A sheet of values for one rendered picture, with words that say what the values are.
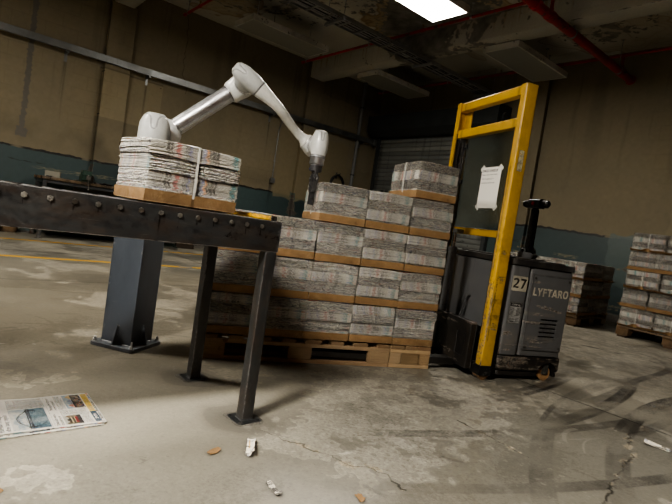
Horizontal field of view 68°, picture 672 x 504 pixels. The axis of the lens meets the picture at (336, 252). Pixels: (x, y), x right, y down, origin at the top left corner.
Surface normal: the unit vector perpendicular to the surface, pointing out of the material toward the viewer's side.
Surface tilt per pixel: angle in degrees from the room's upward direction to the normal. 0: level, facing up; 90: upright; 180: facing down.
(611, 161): 90
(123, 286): 90
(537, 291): 90
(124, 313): 90
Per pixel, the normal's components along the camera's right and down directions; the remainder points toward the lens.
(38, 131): 0.63, 0.14
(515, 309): 0.33, 0.10
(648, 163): -0.76, -0.08
